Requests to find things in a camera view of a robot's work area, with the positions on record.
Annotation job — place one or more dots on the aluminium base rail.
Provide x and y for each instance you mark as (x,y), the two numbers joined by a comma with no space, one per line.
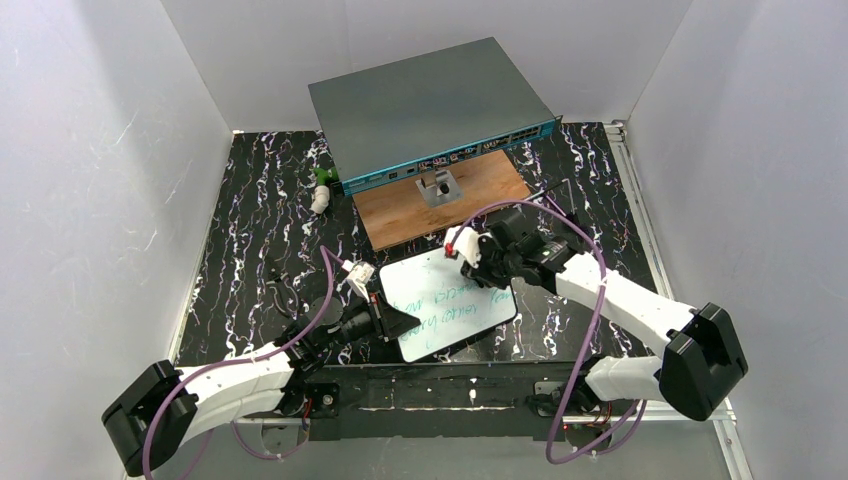
(340,403)

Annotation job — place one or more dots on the grey teal network switch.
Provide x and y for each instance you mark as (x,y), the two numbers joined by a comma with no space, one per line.
(405,118)

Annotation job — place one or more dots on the wooden board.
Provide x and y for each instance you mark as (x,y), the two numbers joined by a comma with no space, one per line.
(401,211)

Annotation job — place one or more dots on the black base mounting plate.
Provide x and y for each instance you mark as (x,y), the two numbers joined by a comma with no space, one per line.
(424,400)

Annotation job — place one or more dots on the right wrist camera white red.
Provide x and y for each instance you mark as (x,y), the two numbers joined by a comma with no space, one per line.
(464,242)

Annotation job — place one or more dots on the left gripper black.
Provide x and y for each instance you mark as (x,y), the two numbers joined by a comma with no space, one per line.
(381,320)

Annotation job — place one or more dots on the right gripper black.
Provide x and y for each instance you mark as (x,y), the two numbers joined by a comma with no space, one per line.
(482,254)

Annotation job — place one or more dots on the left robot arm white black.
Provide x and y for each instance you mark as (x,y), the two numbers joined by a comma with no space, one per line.
(166,406)

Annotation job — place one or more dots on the green white plastic toy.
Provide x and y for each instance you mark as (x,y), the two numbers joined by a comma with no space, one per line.
(321,195)

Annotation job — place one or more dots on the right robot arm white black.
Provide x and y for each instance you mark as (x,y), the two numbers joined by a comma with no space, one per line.
(695,358)

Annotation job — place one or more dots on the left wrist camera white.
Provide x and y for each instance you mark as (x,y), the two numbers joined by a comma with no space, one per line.
(358,276)

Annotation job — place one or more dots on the silver metal bracket mount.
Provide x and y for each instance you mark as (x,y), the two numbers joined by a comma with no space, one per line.
(438,187)

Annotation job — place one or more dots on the small whiteboard black frame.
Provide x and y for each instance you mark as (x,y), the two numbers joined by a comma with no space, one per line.
(450,307)

